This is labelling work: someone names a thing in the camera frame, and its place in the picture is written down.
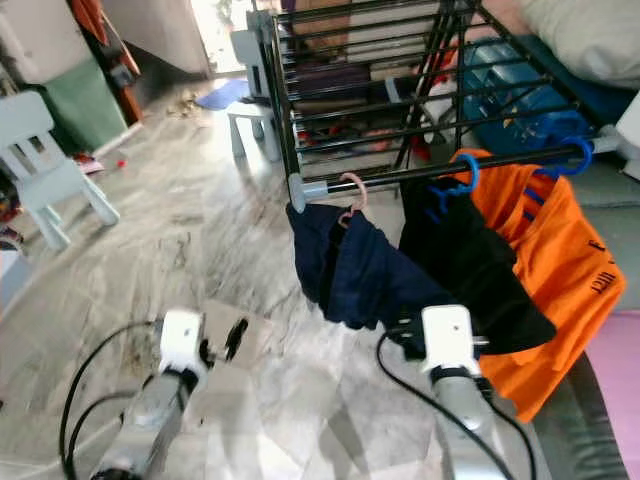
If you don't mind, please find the black metal drying rack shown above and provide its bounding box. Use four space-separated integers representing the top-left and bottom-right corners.
245 0 636 301

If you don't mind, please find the blue plastic hanger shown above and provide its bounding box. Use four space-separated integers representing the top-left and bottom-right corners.
535 135 596 179
425 152 481 223

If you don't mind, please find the blue floor mat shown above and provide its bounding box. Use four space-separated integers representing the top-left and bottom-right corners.
195 78 251 111

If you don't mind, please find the white cabinet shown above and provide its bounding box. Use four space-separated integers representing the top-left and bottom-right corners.
0 0 81 86

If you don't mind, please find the orange shirt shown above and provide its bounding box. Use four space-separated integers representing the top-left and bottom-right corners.
455 148 629 423

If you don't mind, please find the black garment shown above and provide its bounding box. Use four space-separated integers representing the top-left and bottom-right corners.
400 180 559 356

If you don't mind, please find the green bin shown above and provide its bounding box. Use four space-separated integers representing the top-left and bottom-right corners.
40 58 131 153

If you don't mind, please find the white storage box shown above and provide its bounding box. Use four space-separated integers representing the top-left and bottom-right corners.
615 118 640 181

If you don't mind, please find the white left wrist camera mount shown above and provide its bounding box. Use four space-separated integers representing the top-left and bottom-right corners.
160 310 209 373

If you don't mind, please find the white plastic kid chair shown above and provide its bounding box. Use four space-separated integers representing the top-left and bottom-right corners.
225 28 286 161
0 90 121 251

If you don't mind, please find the blue plastic storage box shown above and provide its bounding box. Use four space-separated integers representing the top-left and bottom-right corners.
460 38 601 156

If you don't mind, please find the pink mattress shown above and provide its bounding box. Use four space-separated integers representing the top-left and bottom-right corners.
585 310 640 431

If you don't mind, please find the beige pillow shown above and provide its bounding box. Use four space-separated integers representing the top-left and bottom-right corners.
520 0 640 86

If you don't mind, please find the pink plastic hanger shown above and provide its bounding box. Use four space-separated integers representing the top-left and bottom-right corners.
335 172 369 229

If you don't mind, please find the navy blue garment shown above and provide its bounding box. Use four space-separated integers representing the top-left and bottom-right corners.
285 203 421 333

